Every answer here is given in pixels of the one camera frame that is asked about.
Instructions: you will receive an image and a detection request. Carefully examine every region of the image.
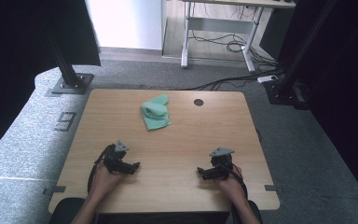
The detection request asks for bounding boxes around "white power strip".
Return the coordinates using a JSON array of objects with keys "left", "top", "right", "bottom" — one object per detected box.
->
[{"left": 256, "top": 75, "right": 279, "bottom": 84}]

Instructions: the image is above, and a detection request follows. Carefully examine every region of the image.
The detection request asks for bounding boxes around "green microfibre cloth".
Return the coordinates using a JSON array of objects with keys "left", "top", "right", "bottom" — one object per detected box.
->
[{"left": 140, "top": 93, "right": 172, "bottom": 132}]

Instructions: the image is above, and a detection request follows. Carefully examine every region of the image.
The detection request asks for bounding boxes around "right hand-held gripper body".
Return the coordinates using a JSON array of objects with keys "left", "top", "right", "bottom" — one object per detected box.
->
[{"left": 209, "top": 147, "right": 235, "bottom": 180}]

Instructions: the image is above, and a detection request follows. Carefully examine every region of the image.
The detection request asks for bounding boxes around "long black floor cable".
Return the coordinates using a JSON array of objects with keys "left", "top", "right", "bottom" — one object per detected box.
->
[{"left": 148, "top": 70, "right": 285, "bottom": 91}]

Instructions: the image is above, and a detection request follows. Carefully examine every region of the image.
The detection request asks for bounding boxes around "white metal frame desk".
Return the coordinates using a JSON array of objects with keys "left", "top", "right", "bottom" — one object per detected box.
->
[{"left": 180, "top": 0, "right": 296, "bottom": 74}]

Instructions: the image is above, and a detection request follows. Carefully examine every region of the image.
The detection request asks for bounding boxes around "black and red gripper cable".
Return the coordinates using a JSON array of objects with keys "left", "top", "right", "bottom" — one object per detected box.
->
[{"left": 227, "top": 161, "right": 249, "bottom": 200}]

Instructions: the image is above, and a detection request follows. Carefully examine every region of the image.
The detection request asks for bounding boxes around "person's left hand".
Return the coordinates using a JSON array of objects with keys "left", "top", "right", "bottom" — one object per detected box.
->
[{"left": 89, "top": 164, "right": 124, "bottom": 196}]

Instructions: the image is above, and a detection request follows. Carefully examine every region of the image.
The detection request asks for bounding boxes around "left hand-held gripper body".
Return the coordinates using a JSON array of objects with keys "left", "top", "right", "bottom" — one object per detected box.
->
[{"left": 102, "top": 140, "right": 131, "bottom": 174}]

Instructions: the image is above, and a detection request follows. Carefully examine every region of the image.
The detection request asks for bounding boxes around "person's right hand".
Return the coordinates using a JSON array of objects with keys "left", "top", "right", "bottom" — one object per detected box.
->
[{"left": 218, "top": 172, "right": 247, "bottom": 201}]

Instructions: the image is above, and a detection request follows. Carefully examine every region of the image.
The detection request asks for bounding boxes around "white panel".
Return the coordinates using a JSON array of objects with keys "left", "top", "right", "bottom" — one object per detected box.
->
[{"left": 85, "top": 0, "right": 167, "bottom": 51}]

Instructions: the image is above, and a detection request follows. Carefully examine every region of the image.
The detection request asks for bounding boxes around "black metal stand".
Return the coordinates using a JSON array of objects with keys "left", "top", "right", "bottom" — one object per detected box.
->
[
  {"left": 264, "top": 0, "right": 338, "bottom": 110},
  {"left": 45, "top": 27, "right": 95, "bottom": 95}
]

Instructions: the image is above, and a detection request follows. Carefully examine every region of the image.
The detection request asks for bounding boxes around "tangle of black cables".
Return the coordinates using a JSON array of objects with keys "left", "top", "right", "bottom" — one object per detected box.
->
[{"left": 188, "top": 6, "right": 278, "bottom": 68}]

